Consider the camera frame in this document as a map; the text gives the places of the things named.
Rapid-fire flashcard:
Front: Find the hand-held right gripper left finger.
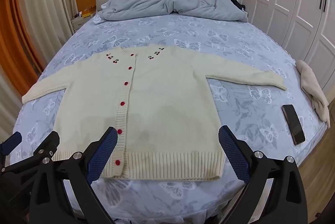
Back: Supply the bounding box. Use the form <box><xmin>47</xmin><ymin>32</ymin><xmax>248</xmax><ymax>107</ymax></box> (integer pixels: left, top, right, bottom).
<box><xmin>28</xmin><ymin>127</ymin><xmax>119</xmax><ymax>224</ymax></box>

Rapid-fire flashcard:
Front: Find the black bag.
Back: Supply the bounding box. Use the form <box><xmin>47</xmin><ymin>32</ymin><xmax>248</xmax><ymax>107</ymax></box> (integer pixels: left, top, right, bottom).
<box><xmin>229</xmin><ymin>0</ymin><xmax>246</xmax><ymax>11</ymax></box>

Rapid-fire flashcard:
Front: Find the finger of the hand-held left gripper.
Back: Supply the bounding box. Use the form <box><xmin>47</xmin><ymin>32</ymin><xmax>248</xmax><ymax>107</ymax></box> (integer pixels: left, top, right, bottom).
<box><xmin>33</xmin><ymin>130</ymin><xmax>61</xmax><ymax>162</ymax></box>
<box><xmin>0</xmin><ymin>132</ymin><xmax>23</xmax><ymax>162</ymax></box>

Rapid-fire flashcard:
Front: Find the grey duvet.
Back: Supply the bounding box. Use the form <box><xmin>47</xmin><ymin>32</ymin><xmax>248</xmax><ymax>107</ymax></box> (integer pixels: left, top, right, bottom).
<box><xmin>98</xmin><ymin>0</ymin><xmax>249</xmax><ymax>22</ymax></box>

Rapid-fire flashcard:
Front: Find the cream knit cherry cardigan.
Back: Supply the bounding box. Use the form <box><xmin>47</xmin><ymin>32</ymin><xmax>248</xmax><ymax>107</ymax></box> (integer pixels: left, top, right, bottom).
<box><xmin>22</xmin><ymin>45</ymin><xmax>288</xmax><ymax>182</ymax></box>

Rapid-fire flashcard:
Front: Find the white cloth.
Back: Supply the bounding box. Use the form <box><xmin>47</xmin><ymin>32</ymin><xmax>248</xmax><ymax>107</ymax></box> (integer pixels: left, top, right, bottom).
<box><xmin>94</xmin><ymin>3</ymin><xmax>108</xmax><ymax>25</ymax></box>

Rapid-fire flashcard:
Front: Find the black smartphone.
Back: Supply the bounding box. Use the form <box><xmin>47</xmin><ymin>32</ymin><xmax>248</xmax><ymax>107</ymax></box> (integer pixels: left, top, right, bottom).
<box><xmin>282</xmin><ymin>104</ymin><xmax>306</xmax><ymax>146</ymax></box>

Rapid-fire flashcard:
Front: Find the bed with butterfly sheet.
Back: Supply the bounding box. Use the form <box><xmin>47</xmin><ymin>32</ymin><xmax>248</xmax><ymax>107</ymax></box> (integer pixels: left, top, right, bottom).
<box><xmin>8</xmin><ymin>13</ymin><xmax>331</xmax><ymax>224</ymax></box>

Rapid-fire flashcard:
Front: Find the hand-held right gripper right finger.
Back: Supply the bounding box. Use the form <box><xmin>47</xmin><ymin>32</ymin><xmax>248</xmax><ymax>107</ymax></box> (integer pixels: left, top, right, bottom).
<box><xmin>218</xmin><ymin>125</ymin><xmax>308</xmax><ymax>224</ymax></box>

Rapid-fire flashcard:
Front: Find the orange curtain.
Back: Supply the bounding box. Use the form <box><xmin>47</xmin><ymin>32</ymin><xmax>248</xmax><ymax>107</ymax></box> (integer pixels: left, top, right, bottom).
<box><xmin>0</xmin><ymin>0</ymin><xmax>45</xmax><ymax>88</ymax></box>

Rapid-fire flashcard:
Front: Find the white nightstand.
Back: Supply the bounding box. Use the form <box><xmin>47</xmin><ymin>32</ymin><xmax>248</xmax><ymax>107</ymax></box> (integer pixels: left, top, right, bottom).
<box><xmin>70</xmin><ymin>16</ymin><xmax>92</xmax><ymax>36</ymax></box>

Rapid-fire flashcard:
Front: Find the cream cloth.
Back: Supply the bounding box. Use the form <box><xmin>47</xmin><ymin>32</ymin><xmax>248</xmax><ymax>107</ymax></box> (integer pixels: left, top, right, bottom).
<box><xmin>295</xmin><ymin>60</ymin><xmax>331</xmax><ymax>128</ymax></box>

